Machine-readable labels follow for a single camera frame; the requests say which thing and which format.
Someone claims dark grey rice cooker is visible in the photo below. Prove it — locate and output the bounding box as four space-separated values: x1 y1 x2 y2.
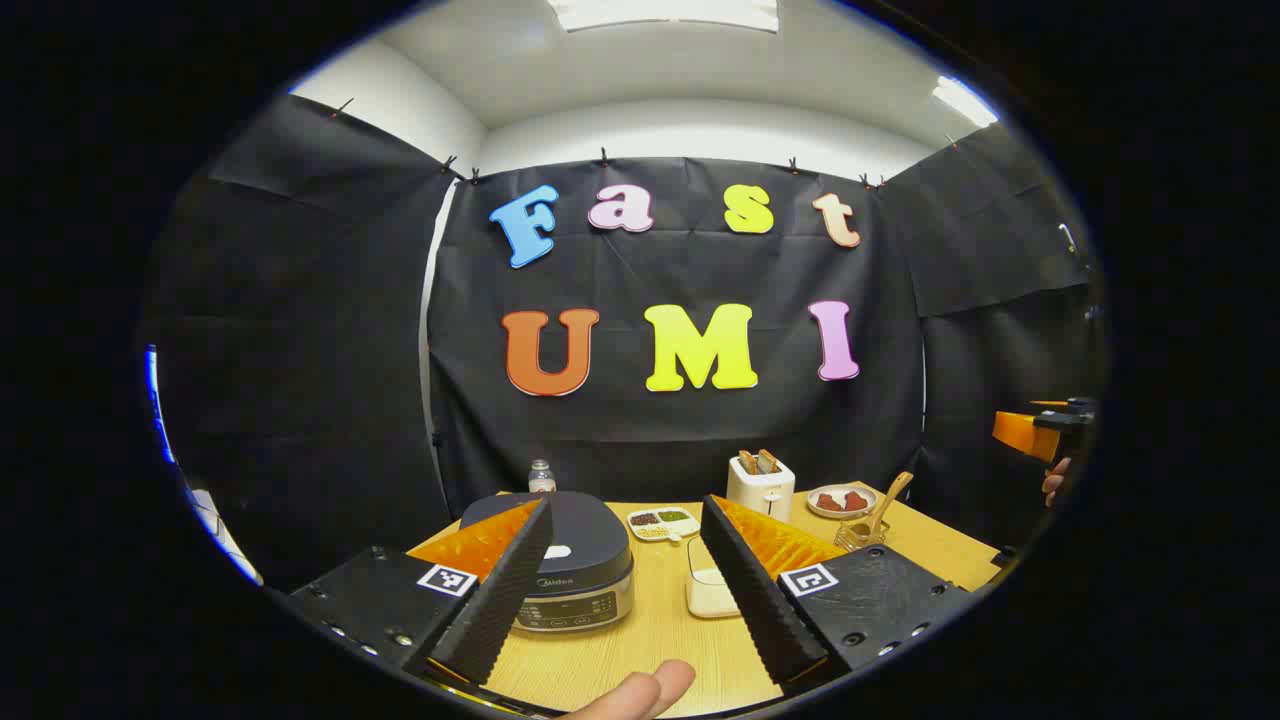
458 490 636 633

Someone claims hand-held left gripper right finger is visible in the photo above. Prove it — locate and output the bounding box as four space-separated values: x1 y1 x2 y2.
700 494 973 691

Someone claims white round plate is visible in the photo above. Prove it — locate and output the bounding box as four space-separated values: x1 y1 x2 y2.
806 484 879 520

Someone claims black backdrop cloth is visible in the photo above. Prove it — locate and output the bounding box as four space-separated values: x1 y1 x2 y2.
140 95 1106 591

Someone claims large ceiling light panel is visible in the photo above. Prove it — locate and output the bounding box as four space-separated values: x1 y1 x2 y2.
547 0 780 33

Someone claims small ceiling light panel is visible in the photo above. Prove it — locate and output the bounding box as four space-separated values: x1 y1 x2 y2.
932 77 999 128

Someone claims clear chopstick holder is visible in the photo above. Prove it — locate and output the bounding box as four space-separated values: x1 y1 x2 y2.
834 515 891 553

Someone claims wooden spoon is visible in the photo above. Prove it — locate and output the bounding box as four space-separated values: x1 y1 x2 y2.
866 471 915 533

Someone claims white divided bean dish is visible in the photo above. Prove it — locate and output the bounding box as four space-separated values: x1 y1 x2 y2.
626 507 701 543

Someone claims clear rice container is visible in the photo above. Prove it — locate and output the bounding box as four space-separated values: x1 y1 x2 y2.
686 538 746 619

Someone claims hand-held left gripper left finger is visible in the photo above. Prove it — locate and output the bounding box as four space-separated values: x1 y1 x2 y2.
285 497 554 687

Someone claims white toaster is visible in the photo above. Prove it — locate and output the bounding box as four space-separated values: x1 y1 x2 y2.
727 455 796 525

